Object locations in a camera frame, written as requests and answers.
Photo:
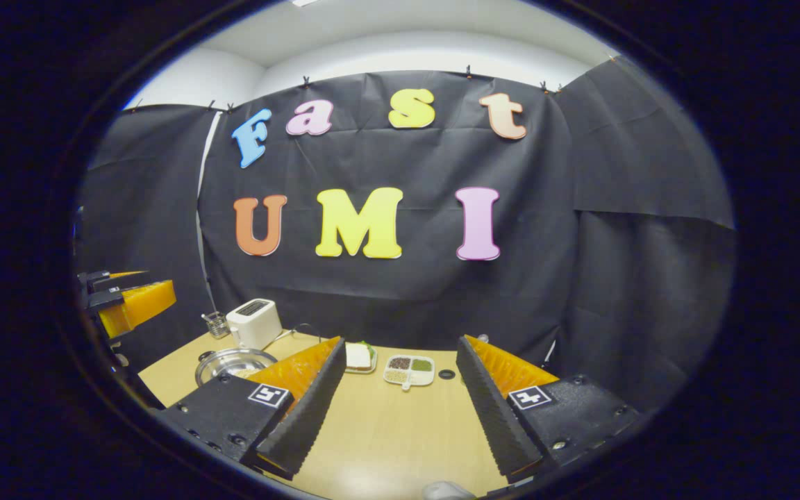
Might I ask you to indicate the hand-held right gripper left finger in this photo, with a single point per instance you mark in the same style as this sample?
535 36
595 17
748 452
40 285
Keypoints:
306 420

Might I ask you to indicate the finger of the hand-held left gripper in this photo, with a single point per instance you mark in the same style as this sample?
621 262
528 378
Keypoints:
146 302
112 282

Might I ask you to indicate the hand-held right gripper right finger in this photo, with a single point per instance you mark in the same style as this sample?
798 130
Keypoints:
494 420

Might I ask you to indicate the stainless steel pot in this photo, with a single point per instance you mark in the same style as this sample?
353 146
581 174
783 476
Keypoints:
230 361

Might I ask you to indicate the black table grommet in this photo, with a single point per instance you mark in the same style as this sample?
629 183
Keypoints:
442 375

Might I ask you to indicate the pale sandwich plate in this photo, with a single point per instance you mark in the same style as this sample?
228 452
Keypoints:
362 371

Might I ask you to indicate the large soybeans heap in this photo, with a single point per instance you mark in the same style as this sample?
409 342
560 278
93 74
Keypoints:
244 373

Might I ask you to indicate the sandwich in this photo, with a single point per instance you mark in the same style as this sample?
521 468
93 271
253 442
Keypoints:
358 356

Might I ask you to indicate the green mung beans heap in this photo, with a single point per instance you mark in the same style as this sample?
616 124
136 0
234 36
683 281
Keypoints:
422 364

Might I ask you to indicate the white divided dish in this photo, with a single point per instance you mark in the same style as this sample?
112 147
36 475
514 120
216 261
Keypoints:
410 380

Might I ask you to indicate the small soybeans heap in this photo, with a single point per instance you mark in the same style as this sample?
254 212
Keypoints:
396 376

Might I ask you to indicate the white toaster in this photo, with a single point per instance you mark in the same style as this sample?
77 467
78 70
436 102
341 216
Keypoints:
255 326

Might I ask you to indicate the dark beans heap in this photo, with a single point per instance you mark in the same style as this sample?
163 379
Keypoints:
400 362

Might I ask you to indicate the ceiling light panel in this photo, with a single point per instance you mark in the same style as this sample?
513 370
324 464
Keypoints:
303 2

